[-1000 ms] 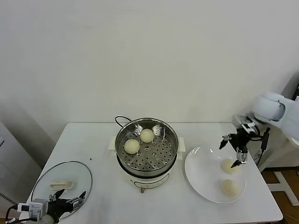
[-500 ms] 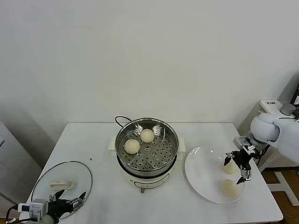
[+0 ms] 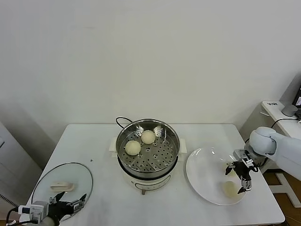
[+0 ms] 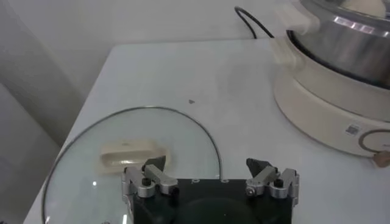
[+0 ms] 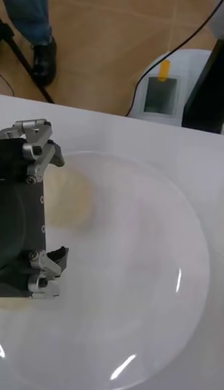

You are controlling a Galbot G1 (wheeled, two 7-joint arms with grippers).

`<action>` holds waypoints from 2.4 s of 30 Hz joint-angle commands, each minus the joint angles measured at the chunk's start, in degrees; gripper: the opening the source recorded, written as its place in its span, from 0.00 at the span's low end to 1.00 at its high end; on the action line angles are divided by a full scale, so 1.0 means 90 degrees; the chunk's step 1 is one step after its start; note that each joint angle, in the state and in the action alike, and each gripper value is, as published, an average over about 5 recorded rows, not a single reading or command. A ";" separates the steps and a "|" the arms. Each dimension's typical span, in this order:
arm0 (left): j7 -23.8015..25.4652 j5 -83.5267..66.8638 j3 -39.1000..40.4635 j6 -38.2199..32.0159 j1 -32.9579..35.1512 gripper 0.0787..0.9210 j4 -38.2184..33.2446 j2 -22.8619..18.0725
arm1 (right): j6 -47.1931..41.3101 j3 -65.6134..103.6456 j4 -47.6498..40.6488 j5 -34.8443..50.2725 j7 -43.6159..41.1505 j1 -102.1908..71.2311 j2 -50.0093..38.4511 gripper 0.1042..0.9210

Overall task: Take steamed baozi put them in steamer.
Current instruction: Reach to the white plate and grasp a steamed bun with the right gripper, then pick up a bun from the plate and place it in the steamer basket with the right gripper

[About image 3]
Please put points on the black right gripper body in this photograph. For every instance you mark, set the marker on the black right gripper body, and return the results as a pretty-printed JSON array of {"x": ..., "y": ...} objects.
[{"x": 243, "y": 169}]

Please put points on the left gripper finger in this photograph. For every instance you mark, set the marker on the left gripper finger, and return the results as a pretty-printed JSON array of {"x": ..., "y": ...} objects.
[
  {"x": 77, "y": 206},
  {"x": 55, "y": 199}
]

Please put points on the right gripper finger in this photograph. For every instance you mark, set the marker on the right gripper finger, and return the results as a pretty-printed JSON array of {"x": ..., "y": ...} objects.
[
  {"x": 245, "y": 185},
  {"x": 230, "y": 166}
]

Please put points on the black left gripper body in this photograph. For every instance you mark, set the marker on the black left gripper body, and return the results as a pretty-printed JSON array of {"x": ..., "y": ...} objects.
[{"x": 60, "y": 209}]

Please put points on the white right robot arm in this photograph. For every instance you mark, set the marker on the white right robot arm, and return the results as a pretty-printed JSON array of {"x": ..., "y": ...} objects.
[{"x": 282, "y": 146}]

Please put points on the perforated steel steamer basket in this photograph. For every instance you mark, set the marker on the perforated steel steamer basket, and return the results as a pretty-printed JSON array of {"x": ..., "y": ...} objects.
[{"x": 175, "y": 147}]

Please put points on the white round plate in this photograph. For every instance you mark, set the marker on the white round plate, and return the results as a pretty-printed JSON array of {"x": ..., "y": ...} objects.
[{"x": 204, "y": 176}]

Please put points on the grey round desk gadget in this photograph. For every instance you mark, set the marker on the grey round desk gadget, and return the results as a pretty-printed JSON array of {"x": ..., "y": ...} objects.
[{"x": 289, "y": 110}]

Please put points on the cream electric cooker base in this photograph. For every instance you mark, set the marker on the cream electric cooker base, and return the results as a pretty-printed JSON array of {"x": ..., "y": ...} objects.
[{"x": 150, "y": 182}]

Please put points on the dark laptop computer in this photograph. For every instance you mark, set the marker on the dark laptop computer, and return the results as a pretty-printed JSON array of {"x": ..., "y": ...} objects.
[{"x": 298, "y": 99}]

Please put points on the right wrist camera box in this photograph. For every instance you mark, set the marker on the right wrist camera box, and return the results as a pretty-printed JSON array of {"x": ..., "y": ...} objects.
[{"x": 239, "y": 154}]

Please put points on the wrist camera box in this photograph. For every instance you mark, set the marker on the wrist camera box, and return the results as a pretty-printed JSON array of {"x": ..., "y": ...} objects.
[
  {"x": 239, "y": 154},
  {"x": 37, "y": 208}
]

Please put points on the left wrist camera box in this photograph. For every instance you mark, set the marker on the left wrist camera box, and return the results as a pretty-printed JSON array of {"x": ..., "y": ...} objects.
[{"x": 37, "y": 208}]

